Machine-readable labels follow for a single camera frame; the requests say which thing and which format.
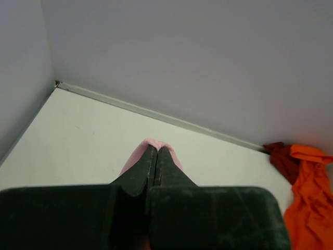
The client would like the metal rail table back edge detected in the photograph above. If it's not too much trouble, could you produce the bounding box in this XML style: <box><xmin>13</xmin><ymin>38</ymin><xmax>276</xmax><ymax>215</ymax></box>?
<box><xmin>55</xmin><ymin>80</ymin><xmax>264</xmax><ymax>152</ymax></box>

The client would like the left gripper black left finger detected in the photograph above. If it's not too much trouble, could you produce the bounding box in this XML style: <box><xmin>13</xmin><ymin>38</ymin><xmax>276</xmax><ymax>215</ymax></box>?
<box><xmin>1</xmin><ymin>146</ymin><xmax>157</xmax><ymax>249</ymax></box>

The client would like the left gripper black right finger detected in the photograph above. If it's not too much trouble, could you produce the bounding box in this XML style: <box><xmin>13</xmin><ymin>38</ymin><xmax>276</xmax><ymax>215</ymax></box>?
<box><xmin>148</xmin><ymin>147</ymin><xmax>291</xmax><ymax>249</ymax></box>

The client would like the pink t shirt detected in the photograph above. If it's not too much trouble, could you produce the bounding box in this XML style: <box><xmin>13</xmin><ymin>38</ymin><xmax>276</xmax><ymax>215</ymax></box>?
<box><xmin>119</xmin><ymin>137</ymin><xmax>188</xmax><ymax>178</ymax></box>

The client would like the dark red t shirt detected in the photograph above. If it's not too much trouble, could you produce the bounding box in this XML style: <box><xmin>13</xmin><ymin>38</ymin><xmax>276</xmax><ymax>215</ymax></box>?
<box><xmin>263</xmin><ymin>142</ymin><xmax>300</xmax><ymax>185</ymax></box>

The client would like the orange t shirt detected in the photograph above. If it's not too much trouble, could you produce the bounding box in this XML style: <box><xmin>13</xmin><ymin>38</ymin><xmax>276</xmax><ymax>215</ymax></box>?
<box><xmin>284</xmin><ymin>144</ymin><xmax>332</xmax><ymax>249</ymax></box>

